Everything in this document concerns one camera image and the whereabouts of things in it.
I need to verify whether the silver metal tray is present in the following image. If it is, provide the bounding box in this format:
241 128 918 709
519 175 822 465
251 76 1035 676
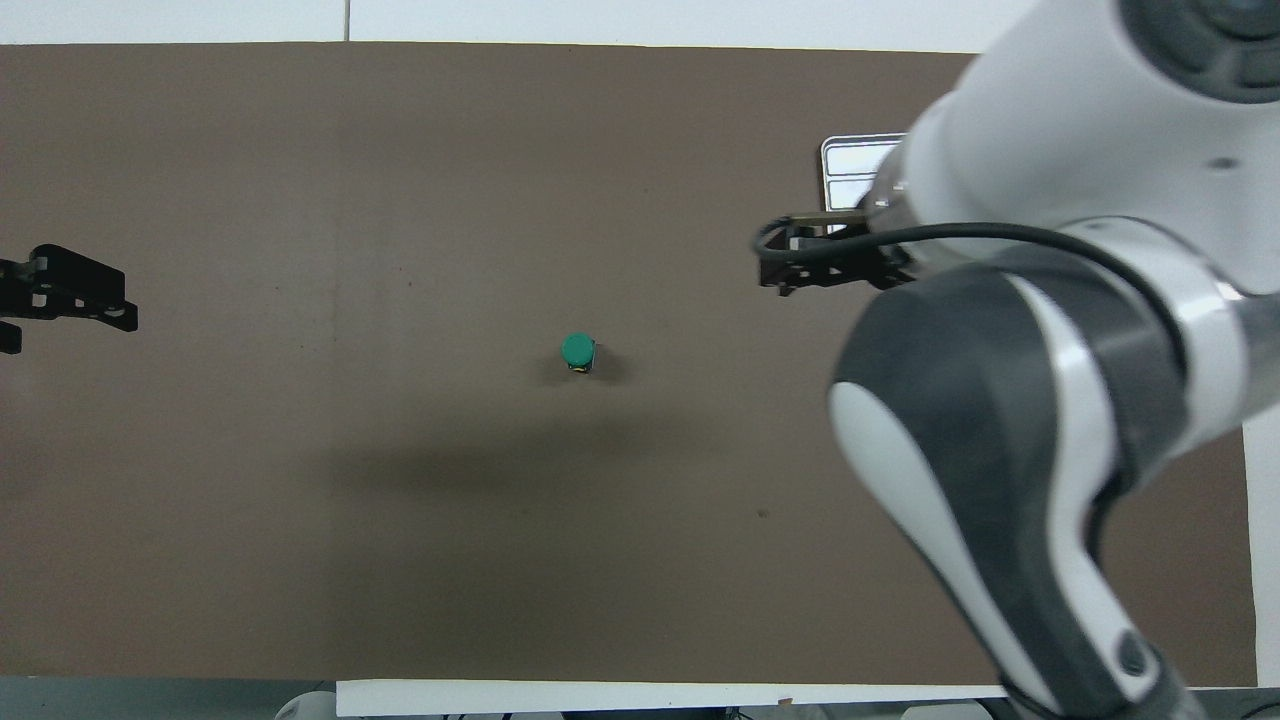
820 133 908 215

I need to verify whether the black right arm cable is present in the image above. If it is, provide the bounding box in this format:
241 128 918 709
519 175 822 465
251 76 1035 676
755 220 1196 301

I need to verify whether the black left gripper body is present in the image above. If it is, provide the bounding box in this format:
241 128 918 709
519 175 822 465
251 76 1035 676
0 260 31 321

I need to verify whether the brown table mat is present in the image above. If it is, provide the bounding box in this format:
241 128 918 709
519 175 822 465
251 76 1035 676
0 42 1259 689

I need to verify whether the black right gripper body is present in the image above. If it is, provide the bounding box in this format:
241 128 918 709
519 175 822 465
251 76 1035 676
835 225 913 291

